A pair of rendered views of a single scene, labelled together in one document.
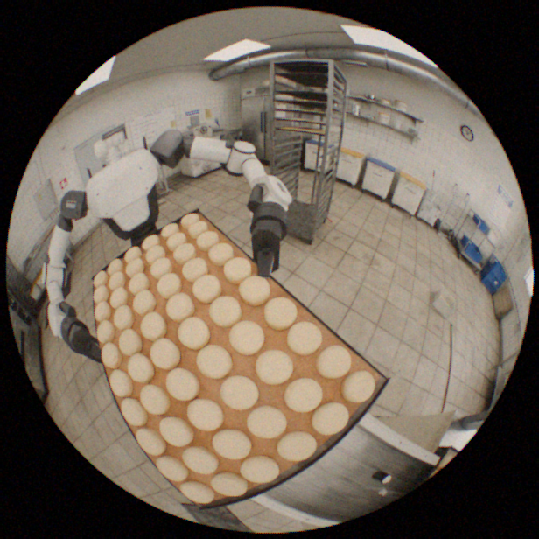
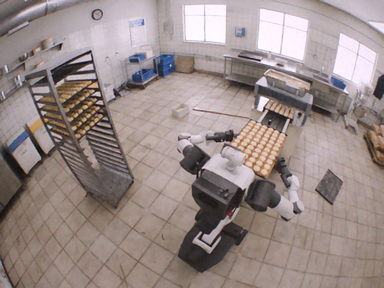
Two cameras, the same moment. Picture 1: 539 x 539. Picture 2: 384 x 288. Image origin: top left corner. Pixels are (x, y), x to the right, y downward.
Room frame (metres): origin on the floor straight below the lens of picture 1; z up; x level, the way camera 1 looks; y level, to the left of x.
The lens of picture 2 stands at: (0.77, 1.06, 1.94)
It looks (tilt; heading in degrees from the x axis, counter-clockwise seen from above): 42 degrees down; 261
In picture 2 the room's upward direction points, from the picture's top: 2 degrees counter-clockwise
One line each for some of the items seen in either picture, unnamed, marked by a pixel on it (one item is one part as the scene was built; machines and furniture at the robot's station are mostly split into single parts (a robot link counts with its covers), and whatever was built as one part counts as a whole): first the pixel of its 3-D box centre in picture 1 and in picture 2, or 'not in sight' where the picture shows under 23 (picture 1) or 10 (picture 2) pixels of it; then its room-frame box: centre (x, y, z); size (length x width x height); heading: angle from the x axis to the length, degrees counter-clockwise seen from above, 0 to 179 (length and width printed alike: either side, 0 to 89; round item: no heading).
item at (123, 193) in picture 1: (125, 189); (222, 188); (0.53, 0.56, 1.11); 0.34 x 0.30 x 0.36; 132
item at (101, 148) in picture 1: (109, 146); (234, 158); (0.48, 0.52, 1.31); 0.10 x 0.07 x 0.09; 132
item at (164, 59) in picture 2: (497, 268); (163, 59); (0.66, -4.65, 0.50); 0.60 x 0.40 x 0.20; 53
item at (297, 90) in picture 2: not in sight; (287, 83); (-0.65, -0.50, 1.25); 0.56 x 0.29 x 0.14; 132
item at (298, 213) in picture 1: (309, 150); (82, 138); (1.71, -0.37, 0.93); 0.64 x 0.51 x 1.78; 149
